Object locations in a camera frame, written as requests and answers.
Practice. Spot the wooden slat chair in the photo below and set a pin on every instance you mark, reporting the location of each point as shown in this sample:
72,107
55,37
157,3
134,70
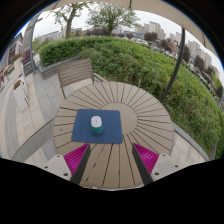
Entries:
75,71

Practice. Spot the dense-leaved tree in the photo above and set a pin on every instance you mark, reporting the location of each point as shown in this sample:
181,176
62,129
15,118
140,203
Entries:
111,16

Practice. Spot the white flower planter box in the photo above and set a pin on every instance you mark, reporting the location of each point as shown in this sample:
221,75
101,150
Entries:
20,98

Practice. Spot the distant apartment buildings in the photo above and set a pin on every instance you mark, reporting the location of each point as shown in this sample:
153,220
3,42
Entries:
193,50

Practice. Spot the dark sign pillar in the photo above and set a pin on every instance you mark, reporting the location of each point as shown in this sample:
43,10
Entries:
30,46

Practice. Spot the white and teal computer mouse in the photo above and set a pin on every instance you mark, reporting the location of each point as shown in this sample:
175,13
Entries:
96,124

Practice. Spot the grey shopfront building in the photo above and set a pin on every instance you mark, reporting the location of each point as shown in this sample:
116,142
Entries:
11,53

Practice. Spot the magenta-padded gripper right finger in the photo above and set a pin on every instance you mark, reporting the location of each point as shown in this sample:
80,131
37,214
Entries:
165,165

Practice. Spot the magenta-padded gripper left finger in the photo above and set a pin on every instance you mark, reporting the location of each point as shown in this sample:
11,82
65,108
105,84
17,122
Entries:
57,165

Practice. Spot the green hedge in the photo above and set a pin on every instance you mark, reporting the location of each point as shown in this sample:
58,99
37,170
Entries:
140,66

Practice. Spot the blue mouse pad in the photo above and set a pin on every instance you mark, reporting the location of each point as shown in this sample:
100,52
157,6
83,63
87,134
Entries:
113,128

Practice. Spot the sparse-leaved tree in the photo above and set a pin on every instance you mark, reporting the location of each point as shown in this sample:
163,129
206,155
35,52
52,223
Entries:
69,23

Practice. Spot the dark curved parasol pole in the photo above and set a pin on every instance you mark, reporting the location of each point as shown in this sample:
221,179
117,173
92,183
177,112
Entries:
175,70

